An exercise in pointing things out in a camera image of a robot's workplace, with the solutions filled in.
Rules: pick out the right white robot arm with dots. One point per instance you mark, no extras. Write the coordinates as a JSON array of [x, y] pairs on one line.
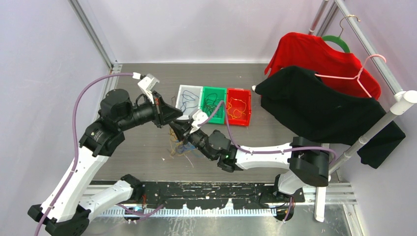
[[305, 162]]

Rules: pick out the pink clothes hanger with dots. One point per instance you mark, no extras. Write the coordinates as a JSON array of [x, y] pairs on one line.
[[357, 77]]

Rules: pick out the red plastic bin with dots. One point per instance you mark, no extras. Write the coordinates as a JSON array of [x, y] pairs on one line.
[[238, 105]]

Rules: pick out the green plastic bin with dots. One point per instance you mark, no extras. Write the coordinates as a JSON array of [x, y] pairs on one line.
[[211, 96]]

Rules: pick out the white plastic bin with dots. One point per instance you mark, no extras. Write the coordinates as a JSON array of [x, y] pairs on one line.
[[188, 99]]

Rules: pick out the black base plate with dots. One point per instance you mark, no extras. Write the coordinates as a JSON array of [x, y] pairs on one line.
[[210, 195]]

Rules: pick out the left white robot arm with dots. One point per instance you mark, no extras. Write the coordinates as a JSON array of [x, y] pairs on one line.
[[66, 212]]

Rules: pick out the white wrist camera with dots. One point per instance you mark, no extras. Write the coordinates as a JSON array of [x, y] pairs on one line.
[[197, 118], [146, 84]]

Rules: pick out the aluminium frame rail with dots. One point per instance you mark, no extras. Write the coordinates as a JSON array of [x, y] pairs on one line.
[[84, 11]]

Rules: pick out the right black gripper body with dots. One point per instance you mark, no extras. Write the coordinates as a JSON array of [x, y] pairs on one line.
[[192, 137]]

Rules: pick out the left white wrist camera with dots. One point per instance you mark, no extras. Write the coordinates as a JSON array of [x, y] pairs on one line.
[[146, 84]]

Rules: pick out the green clothes hanger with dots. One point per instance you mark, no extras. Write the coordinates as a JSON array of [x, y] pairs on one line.
[[337, 39]]

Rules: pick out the red shirt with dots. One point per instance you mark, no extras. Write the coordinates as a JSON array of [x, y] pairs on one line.
[[311, 52]]

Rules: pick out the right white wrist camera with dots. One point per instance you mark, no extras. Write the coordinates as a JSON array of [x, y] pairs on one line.
[[197, 118]]

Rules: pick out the black shirt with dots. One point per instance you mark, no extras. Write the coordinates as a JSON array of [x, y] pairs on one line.
[[300, 101]]

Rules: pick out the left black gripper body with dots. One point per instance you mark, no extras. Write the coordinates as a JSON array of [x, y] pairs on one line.
[[156, 118]]

